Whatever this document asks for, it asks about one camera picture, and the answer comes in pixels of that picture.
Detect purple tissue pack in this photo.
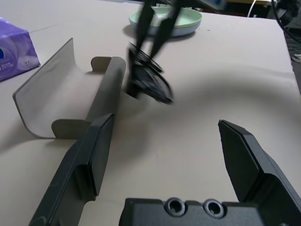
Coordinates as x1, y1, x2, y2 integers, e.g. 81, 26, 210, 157
0, 16, 41, 82

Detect light blue plastic plate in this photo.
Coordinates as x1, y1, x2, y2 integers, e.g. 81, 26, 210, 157
130, 22, 202, 38

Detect black sunglasses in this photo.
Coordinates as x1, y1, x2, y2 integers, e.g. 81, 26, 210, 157
124, 41, 174, 104

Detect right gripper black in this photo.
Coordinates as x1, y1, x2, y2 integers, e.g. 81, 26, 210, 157
135, 0, 226, 59

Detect grey glasses case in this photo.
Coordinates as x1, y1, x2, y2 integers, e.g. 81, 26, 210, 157
12, 37, 127, 139

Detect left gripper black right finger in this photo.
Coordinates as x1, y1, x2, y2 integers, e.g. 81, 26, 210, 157
218, 119, 301, 226

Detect light green plastic plate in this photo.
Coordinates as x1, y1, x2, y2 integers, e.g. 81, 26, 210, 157
128, 6, 203, 27

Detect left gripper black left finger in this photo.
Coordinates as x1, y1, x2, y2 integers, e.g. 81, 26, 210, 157
29, 113, 115, 226

